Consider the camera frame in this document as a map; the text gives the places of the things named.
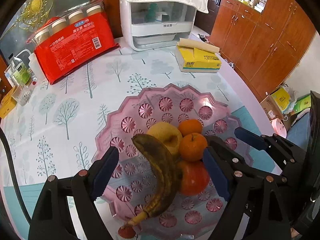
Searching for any overripe brown banana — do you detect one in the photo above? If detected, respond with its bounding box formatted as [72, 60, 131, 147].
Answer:
[124, 134, 181, 229]

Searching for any clear bottle green label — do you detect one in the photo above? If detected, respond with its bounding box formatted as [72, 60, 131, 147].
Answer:
[5, 56, 30, 87]

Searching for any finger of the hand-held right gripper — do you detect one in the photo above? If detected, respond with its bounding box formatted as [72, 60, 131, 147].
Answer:
[234, 127, 309, 178]
[204, 135, 288, 183]

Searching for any yellow bruised apple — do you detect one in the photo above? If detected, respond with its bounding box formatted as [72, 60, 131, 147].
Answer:
[146, 122, 183, 155]

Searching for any red lychee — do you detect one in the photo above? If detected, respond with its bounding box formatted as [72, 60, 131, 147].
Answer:
[118, 225, 137, 239]

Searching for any brown wooden cabinet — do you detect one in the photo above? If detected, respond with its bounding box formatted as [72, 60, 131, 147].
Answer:
[209, 0, 317, 100]

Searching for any yellow cardboard box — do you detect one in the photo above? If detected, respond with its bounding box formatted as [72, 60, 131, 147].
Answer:
[0, 86, 18, 119]

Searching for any yellow packet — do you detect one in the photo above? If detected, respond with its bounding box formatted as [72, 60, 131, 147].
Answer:
[270, 86, 295, 114]

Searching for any white countertop cabinet appliance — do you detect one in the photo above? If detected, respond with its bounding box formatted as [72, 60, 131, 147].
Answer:
[119, 0, 209, 52]

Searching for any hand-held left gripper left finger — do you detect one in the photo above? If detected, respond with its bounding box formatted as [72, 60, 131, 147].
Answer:
[29, 145, 120, 240]

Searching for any black cable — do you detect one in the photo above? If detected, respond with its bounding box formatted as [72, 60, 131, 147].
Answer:
[0, 127, 33, 220]

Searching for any red apple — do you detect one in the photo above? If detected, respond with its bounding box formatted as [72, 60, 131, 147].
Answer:
[176, 160, 210, 197]

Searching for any teal striped table runner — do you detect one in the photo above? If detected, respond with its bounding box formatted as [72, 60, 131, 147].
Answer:
[4, 105, 277, 215]

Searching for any red paper cup pack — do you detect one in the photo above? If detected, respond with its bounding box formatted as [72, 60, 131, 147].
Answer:
[26, 0, 120, 85]

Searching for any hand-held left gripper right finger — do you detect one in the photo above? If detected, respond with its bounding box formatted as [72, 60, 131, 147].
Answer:
[202, 149, 293, 240]

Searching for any blue chair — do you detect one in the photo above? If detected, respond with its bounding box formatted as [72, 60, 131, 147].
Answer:
[286, 110, 312, 150]

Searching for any brown cardboard box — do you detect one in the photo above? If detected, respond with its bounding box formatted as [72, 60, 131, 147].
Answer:
[260, 85, 299, 122]

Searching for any green packet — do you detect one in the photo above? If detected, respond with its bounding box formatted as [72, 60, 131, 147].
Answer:
[292, 94, 312, 113]

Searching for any pink plastic fruit bowl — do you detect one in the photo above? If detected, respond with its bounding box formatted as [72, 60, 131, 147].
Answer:
[91, 84, 250, 240]

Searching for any tree-print tablecloth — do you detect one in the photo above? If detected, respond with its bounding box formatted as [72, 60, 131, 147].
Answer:
[0, 36, 288, 240]

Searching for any white squeeze bottle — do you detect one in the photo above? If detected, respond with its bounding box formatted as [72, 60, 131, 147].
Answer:
[9, 49, 40, 80]

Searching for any golden door ornament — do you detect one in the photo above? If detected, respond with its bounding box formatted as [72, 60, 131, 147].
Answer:
[19, 0, 90, 30]

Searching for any orange mandarin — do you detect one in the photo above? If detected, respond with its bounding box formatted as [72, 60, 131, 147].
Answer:
[178, 119, 203, 137]
[178, 133, 208, 162]

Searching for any clear drinking glass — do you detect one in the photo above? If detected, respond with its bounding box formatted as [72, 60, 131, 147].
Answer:
[11, 85, 34, 106]

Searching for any pink plastic stool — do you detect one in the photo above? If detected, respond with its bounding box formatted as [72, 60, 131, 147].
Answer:
[271, 119, 288, 138]

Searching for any yellow tissue pack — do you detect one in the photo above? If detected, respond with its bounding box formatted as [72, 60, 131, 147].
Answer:
[174, 38, 222, 73]

